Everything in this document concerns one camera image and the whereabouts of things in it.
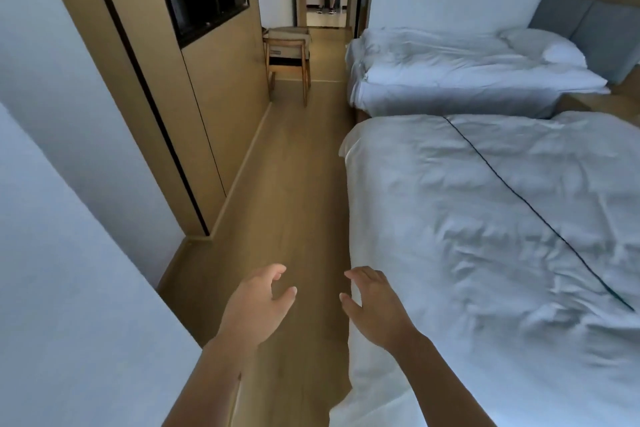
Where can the grey padded headboard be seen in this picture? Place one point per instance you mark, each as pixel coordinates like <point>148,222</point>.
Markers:
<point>595,26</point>

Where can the wooden nightstand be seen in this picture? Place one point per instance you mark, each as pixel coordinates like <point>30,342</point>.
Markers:
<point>607,104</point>

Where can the person's left thumb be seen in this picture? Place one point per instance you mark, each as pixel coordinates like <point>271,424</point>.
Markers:
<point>285,300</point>

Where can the person's right forearm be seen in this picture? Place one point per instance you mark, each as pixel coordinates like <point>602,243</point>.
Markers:
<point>440,386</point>

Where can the wooden wall panelling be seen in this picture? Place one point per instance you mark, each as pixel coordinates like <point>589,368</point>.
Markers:
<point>210,106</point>

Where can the person's left forearm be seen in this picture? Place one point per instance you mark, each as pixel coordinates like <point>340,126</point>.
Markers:
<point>210,384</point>

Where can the person's right thumb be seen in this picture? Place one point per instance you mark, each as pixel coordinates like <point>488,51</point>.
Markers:
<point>350,307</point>

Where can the wooden chair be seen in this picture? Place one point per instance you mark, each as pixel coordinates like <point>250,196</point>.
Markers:
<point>289,54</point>

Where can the large white rumpled duvet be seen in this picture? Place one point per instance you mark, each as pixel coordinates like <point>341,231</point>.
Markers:
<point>475,251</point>

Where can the white duvet with folded edge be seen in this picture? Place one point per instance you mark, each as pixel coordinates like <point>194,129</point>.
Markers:
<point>450,71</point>

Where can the person's right hand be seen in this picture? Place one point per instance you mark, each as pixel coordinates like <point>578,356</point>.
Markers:
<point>382,314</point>

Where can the white pillow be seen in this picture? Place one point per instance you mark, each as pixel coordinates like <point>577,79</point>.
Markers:
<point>547,45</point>

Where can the person's left hand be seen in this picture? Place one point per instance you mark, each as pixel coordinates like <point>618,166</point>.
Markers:
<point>250,306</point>

